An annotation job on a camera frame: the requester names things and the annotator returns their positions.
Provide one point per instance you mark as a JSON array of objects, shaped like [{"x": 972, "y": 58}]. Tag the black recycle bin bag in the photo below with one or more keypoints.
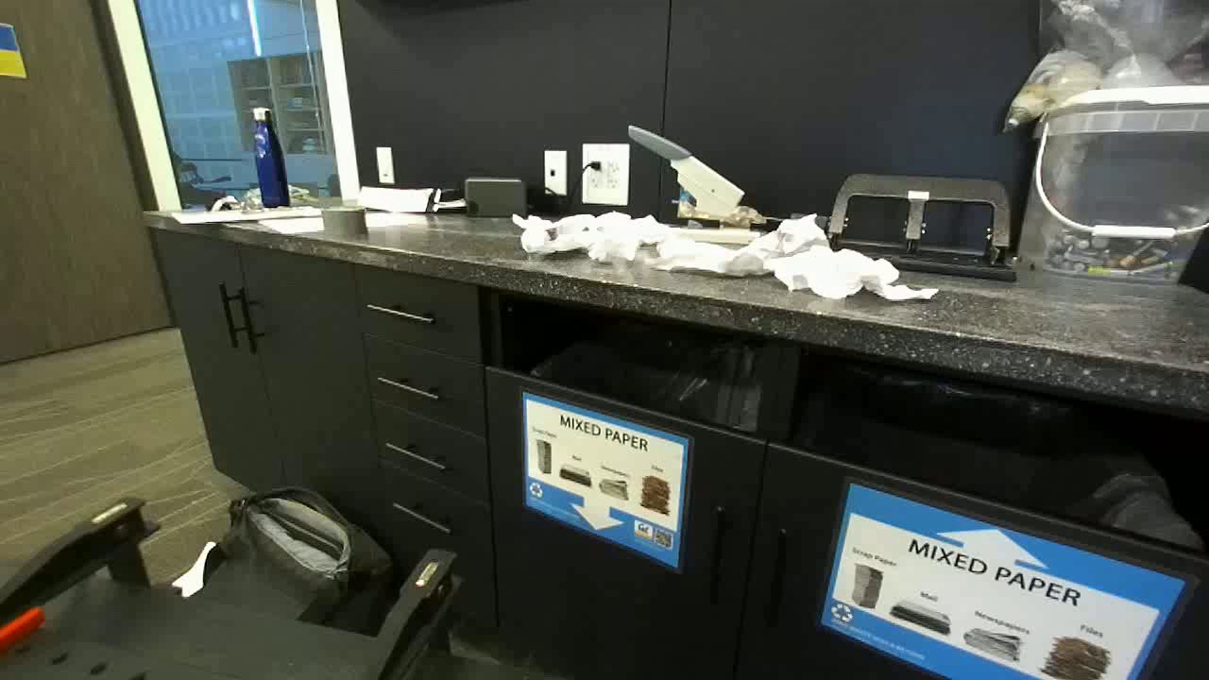
[
  {"x": 1095, "y": 466},
  {"x": 714, "y": 379}
]

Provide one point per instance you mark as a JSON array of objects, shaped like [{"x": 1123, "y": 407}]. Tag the white double wall outlet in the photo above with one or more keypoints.
[{"x": 607, "y": 174}]

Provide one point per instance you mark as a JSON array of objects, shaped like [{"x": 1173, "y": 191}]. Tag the mixed paper sign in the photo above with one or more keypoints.
[
  {"x": 982, "y": 603},
  {"x": 607, "y": 472}
]

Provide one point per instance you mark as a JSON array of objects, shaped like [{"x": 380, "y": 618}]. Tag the white light switch plate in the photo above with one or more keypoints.
[{"x": 386, "y": 165}]

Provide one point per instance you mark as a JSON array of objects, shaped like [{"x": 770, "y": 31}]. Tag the black cabinet with drawers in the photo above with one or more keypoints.
[{"x": 386, "y": 373}]

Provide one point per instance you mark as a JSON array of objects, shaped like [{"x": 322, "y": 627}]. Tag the white small wall plate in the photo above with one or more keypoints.
[{"x": 556, "y": 171}]

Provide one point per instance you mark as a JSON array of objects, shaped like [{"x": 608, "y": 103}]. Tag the black three-hole punch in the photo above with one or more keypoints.
[{"x": 913, "y": 246}]

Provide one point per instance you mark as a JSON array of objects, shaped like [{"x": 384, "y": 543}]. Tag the right mixed paper sign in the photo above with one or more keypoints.
[{"x": 982, "y": 603}]

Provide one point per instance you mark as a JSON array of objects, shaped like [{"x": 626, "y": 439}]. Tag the black recycle bin bag right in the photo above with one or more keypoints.
[{"x": 1095, "y": 466}]

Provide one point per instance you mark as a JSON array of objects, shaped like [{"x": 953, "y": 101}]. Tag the black recycle bin bag left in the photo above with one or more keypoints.
[{"x": 714, "y": 379}]

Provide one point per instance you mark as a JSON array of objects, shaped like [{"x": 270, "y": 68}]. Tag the clear plastic storage container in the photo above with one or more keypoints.
[{"x": 1119, "y": 181}]

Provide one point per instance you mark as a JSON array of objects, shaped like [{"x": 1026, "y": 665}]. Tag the grey white stapler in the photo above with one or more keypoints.
[{"x": 704, "y": 195}]

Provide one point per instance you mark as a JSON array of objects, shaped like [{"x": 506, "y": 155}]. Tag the left mixed paper sign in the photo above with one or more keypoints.
[{"x": 607, "y": 472}]

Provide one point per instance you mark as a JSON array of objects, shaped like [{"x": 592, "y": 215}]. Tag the blue water bottle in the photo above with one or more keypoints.
[{"x": 270, "y": 160}]

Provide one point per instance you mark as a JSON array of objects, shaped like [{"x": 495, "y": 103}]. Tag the black power adapter box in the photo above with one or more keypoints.
[{"x": 495, "y": 198}]

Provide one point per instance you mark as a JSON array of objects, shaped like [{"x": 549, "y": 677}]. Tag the plastic bag on container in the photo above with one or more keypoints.
[{"x": 1113, "y": 44}]

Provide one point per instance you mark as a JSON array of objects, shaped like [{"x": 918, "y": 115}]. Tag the black grey backpack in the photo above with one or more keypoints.
[{"x": 296, "y": 554}]

